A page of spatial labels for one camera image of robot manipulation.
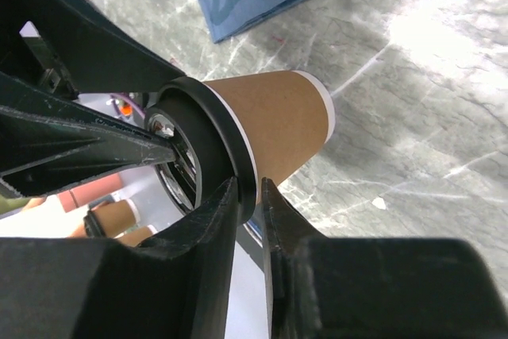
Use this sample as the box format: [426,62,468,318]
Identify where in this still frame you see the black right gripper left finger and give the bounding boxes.
[1,178,238,338]

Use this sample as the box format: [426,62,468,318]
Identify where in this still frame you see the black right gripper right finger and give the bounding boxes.
[261,179,507,338]

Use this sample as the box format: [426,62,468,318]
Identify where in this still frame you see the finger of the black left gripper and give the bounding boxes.
[1,74,175,198]
[1,0,184,93]

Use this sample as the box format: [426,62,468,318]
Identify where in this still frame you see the black plastic cup lid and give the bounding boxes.
[144,77,257,223]

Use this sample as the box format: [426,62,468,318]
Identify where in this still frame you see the brown paper coffee cup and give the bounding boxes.
[202,71,336,206]

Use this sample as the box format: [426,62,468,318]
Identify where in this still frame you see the pink cylinder can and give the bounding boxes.
[56,173,123,212]

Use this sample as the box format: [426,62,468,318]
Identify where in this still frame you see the lidded cups on floor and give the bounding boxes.
[75,199,157,247]

